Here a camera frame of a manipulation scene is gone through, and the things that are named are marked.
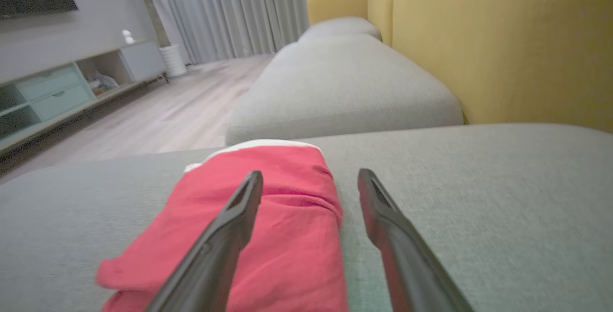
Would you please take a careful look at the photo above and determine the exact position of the wide yellow sofa backrest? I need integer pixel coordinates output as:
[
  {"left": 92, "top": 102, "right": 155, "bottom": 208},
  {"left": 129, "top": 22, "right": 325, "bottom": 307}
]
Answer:
[{"left": 392, "top": 0, "right": 613, "bottom": 133}]

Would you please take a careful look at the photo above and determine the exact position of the red and white jersey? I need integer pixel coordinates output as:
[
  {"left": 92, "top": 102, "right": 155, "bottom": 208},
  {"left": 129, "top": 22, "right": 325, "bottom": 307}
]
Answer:
[{"left": 96, "top": 139, "right": 349, "bottom": 312}]

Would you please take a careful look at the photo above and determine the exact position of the brown wooden wall pillar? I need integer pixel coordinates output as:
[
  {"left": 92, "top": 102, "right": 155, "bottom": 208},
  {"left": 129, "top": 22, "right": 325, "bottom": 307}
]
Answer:
[{"left": 132, "top": 0, "right": 170, "bottom": 47}]

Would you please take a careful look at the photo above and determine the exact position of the white ribbed cylinder appliance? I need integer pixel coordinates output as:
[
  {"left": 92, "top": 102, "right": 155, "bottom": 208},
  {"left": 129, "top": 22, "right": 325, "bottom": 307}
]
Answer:
[{"left": 159, "top": 44, "right": 187, "bottom": 78}]

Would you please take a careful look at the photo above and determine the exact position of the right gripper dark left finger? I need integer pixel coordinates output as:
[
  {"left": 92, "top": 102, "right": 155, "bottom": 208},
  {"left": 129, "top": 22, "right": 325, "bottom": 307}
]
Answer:
[{"left": 146, "top": 171, "right": 264, "bottom": 312}]

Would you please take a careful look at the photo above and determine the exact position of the long low tv cabinet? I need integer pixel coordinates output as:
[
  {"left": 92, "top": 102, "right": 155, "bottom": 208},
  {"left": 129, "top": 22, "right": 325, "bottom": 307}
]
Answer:
[{"left": 0, "top": 39, "right": 168, "bottom": 155}]

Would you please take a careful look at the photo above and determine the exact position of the rounded grey end seat cushion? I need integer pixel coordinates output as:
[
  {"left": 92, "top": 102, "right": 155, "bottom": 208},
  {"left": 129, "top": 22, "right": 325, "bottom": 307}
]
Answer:
[{"left": 298, "top": 16, "right": 382, "bottom": 43}]

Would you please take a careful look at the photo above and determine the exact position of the grey pleated curtain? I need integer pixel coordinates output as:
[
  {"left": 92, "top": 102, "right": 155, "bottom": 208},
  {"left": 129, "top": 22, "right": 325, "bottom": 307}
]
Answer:
[{"left": 139, "top": 0, "right": 388, "bottom": 63}]

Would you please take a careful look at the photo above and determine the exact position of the large grey sofa seat cushion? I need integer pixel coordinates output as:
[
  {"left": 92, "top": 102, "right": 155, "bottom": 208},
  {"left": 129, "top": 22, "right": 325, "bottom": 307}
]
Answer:
[{"left": 0, "top": 123, "right": 613, "bottom": 312}]

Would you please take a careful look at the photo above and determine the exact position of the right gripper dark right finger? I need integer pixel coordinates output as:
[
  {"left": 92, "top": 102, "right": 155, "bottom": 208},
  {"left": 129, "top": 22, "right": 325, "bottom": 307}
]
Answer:
[{"left": 357, "top": 168, "right": 475, "bottom": 312}]

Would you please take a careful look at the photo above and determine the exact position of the small grey sofa seat cushion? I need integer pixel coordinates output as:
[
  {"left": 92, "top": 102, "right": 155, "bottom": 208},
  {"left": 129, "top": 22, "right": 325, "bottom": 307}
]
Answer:
[{"left": 225, "top": 34, "right": 464, "bottom": 146}]

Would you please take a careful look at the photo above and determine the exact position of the clutter on cabinet shelf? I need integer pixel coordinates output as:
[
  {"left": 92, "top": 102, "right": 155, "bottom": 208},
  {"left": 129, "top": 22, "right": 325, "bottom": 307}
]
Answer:
[{"left": 86, "top": 71, "right": 119, "bottom": 96}]

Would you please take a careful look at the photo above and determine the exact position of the narrow yellow sofa backrest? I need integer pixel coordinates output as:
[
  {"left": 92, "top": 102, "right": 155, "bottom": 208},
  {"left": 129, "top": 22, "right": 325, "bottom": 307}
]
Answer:
[{"left": 306, "top": 0, "right": 396, "bottom": 46}]

